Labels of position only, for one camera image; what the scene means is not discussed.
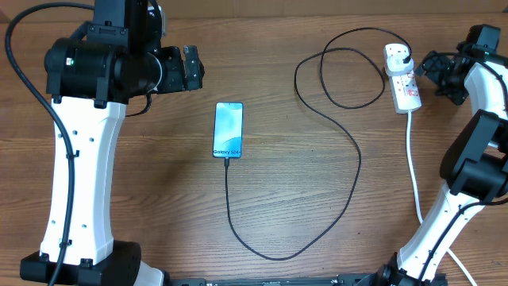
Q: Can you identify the black USB charging cable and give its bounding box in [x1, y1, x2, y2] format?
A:
[224, 26, 413, 262]

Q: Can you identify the Samsung Galaxy smartphone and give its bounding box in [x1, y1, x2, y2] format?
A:
[212, 102, 244, 158]

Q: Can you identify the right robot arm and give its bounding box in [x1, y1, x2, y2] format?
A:
[360, 24, 507, 285]

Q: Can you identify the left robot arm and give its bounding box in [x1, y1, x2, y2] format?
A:
[20, 0, 204, 285]

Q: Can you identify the white charger plug adapter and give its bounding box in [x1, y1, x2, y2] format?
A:
[385, 55, 414, 77]

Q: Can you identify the white power strip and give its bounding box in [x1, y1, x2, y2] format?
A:
[383, 43, 422, 114]

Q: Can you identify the white power strip cord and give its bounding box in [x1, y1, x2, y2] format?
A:
[405, 110, 479, 286]

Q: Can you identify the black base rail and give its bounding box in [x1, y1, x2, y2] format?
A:
[170, 273, 382, 286]

